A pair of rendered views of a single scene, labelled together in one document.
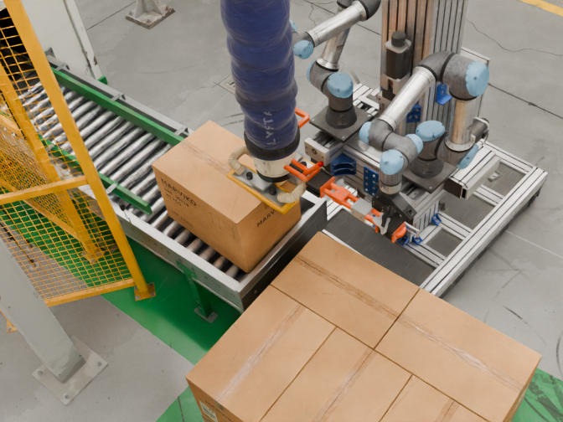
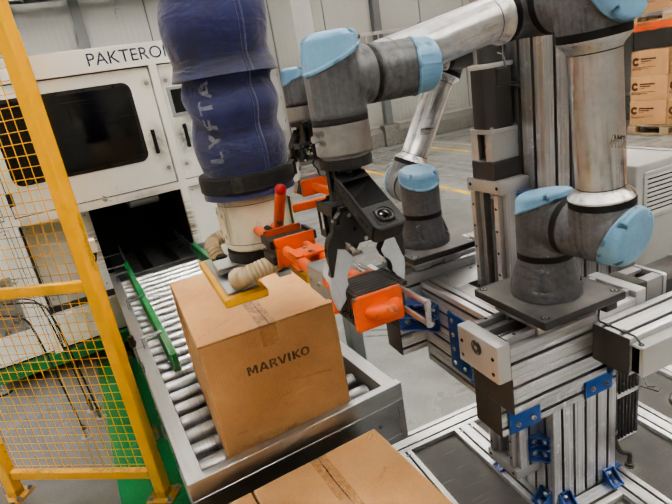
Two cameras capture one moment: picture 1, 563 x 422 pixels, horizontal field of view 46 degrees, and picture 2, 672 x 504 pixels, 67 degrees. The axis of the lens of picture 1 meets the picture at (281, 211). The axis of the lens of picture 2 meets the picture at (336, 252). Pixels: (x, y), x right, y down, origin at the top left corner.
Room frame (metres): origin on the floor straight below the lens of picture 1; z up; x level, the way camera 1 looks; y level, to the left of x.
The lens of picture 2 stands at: (0.85, -0.59, 1.55)
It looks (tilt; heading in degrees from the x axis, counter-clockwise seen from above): 19 degrees down; 20
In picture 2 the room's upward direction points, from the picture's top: 10 degrees counter-clockwise
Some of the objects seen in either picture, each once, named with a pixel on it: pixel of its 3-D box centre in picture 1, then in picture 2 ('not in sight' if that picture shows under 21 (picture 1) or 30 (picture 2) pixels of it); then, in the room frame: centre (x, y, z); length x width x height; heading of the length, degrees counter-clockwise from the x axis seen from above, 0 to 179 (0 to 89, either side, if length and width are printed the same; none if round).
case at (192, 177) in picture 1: (228, 195); (254, 344); (2.21, 0.25, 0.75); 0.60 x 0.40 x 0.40; 41
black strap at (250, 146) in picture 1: (272, 134); (248, 175); (1.94, -0.01, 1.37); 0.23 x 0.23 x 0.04
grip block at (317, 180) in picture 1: (320, 182); (289, 244); (1.75, -0.17, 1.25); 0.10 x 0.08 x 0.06; 131
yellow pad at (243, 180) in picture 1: (261, 185); (229, 271); (1.88, 0.07, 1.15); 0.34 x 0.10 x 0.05; 41
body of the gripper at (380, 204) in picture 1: (387, 197); (349, 198); (1.51, -0.38, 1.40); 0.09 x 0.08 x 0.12; 40
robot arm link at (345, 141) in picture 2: (389, 183); (340, 140); (1.50, -0.39, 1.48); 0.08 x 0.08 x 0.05
